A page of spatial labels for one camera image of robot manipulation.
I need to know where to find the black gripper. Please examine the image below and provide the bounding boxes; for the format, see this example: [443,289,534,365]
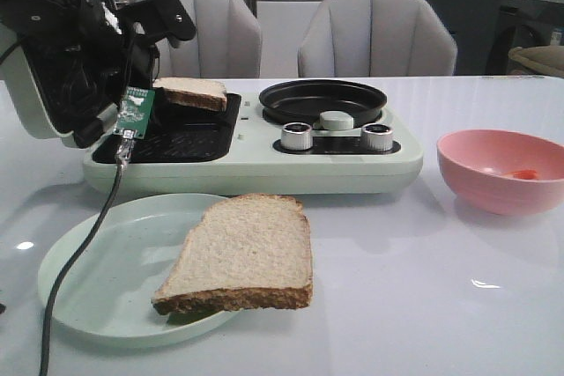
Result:
[0,0,197,130]

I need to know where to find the white bread slice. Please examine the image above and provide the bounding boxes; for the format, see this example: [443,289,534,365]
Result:
[152,193,313,314]
[153,77,227,112]

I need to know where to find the mint green breakfast maker lid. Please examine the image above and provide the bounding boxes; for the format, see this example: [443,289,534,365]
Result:
[0,0,137,150]

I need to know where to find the pink plastic bowl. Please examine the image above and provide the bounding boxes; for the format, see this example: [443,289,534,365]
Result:
[436,129,563,216]

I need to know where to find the orange shrimp piece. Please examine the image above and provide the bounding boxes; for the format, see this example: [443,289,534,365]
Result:
[502,169,538,181]

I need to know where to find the mint green breakfast maker base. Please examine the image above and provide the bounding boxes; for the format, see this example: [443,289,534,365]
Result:
[81,90,424,196]

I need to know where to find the left grey upholstered chair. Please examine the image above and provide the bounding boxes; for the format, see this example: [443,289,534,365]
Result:
[153,0,263,79]

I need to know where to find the grey upholstered chair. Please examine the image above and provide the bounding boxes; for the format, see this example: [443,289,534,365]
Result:
[153,0,263,79]
[297,0,457,77]

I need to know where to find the green circuit board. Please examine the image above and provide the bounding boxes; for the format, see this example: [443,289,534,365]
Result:
[113,86,155,139]

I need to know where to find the white drawer cabinet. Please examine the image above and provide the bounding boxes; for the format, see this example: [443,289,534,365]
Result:
[255,0,336,79]

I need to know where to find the black round frying pan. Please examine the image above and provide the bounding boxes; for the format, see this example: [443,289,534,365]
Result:
[259,79,388,128]

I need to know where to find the left silver control knob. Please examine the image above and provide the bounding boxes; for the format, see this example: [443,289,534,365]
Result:
[280,122,313,151]

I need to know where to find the silver control knob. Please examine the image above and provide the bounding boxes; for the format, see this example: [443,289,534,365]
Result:
[360,123,393,152]
[280,122,313,151]

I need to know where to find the right grey upholstered chair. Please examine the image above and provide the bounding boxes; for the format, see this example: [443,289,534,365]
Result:
[297,0,457,77]

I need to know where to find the right silver control knob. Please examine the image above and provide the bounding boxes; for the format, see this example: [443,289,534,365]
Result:
[360,123,393,152]

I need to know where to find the mint green round plate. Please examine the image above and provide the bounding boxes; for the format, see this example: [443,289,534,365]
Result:
[52,194,236,349]

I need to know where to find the grey cable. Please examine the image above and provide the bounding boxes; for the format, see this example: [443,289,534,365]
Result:
[38,131,136,376]

